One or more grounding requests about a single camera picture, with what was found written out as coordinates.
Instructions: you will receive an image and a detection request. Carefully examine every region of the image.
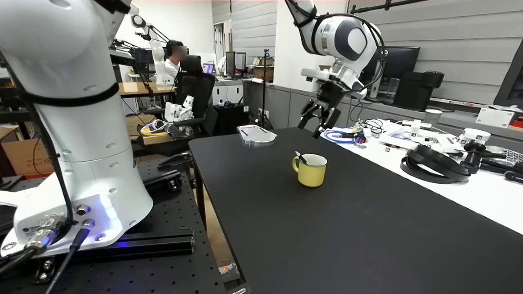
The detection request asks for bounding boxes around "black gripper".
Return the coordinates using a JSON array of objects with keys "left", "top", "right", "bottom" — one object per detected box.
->
[{"left": 295, "top": 81, "right": 346, "bottom": 140}]

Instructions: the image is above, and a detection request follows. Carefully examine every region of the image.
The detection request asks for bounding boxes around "yellow enamel mug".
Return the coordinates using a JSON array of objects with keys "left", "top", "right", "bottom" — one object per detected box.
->
[{"left": 291, "top": 151, "right": 328, "bottom": 189}]

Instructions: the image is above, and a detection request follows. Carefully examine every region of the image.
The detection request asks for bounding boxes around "grey low partition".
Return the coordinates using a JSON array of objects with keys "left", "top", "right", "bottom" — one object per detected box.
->
[{"left": 242, "top": 78, "right": 349, "bottom": 132}]

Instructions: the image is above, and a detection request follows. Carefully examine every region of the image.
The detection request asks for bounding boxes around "black Dell monitor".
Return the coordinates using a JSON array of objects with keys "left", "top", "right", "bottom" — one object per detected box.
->
[{"left": 369, "top": 45, "right": 421, "bottom": 104}]

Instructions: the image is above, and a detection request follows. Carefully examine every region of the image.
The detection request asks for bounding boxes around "black box device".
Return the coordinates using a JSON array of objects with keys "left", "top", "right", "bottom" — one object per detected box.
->
[{"left": 392, "top": 70, "right": 446, "bottom": 112}]

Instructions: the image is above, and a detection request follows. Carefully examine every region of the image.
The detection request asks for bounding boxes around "white plastic device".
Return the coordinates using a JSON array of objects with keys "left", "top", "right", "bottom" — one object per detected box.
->
[{"left": 380, "top": 127, "right": 454, "bottom": 153}]

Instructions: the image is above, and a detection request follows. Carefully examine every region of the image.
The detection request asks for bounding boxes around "black office chair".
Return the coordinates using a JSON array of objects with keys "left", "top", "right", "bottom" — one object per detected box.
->
[{"left": 165, "top": 53, "right": 219, "bottom": 140}]

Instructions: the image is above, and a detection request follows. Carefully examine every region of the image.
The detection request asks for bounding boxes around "white crumpled bag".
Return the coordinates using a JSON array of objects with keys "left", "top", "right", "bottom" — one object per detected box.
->
[{"left": 163, "top": 94, "right": 196, "bottom": 122}]

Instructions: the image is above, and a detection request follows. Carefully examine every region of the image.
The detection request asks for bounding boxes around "seated person white shirt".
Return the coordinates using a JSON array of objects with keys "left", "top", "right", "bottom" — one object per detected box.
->
[{"left": 161, "top": 39, "right": 186, "bottom": 83}]

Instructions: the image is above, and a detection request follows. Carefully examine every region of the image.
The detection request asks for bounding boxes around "black table clamp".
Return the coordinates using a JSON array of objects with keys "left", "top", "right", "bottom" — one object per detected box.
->
[{"left": 143, "top": 168, "right": 184, "bottom": 194}]

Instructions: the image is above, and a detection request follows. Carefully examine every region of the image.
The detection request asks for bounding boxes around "black handheld gadget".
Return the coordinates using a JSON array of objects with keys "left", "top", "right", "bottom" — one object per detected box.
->
[{"left": 461, "top": 138, "right": 508, "bottom": 176}]

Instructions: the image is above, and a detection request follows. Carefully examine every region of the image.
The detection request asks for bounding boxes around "wooden desk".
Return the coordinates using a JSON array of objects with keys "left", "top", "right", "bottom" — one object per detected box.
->
[{"left": 116, "top": 79, "right": 178, "bottom": 99}]

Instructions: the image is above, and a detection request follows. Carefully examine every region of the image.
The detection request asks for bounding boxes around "black magnifier desk lamp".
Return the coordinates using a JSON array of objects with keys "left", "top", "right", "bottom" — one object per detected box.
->
[{"left": 129, "top": 13, "right": 170, "bottom": 45}]

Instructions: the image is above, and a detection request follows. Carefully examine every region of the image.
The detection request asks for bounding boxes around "black perforated optical breadboard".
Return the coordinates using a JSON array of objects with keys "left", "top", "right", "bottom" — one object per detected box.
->
[{"left": 0, "top": 156, "right": 227, "bottom": 294}]

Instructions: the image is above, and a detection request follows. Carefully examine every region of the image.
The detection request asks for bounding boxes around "brown cardboard box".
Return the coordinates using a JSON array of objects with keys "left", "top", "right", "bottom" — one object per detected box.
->
[{"left": 0, "top": 135, "right": 55, "bottom": 179}]

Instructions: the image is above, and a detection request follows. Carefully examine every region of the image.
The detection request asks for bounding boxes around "coiled blue cable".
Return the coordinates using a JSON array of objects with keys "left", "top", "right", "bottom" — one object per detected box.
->
[{"left": 322, "top": 125, "right": 367, "bottom": 146}]

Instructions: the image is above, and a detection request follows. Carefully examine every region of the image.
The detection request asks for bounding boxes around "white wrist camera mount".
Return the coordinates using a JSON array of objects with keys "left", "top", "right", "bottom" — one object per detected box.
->
[{"left": 300, "top": 66, "right": 335, "bottom": 84}]

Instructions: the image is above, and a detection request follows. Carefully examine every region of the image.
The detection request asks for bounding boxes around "black camera tripod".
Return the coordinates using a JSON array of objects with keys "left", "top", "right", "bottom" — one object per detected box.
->
[{"left": 251, "top": 47, "right": 276, "bottom": 132}]

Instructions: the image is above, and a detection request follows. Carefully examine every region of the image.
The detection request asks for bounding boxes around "coiled thick black cable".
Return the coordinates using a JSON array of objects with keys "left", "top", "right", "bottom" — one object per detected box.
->
[{"left": 398, "top": 143, "right": 472, "bottom": 184}]

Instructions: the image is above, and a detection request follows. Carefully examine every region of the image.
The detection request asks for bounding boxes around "black wall rail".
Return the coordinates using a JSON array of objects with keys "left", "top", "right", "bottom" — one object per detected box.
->
[{"left": 348, "top": 0, "right": 430, "bottom": 16}]

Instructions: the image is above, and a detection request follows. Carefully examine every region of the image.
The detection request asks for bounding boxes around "black base power cable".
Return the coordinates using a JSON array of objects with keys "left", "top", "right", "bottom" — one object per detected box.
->
[{"left": 42, "top": 225, "right": 94, "bottom": 294}]

